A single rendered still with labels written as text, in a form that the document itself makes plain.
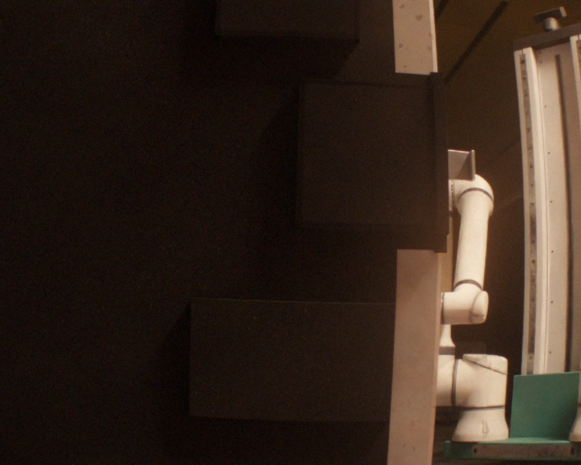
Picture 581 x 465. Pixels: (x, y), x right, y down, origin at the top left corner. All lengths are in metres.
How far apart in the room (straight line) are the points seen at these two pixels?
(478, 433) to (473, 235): 0.61
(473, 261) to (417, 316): 1.84
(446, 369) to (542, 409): 0.36
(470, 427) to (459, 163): 2.06
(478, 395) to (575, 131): 0.91
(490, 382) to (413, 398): 2.07
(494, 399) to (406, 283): 2.08
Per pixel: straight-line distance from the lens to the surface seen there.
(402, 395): 0.59
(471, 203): 2.67
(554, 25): 2.94
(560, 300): 2.77
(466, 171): 0.64
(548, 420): 2.67
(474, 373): 2.66
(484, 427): 2.66
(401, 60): 0.63
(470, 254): 2.46
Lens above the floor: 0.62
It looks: 10 degrees up
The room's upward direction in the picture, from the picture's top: 2 degrees clockwise
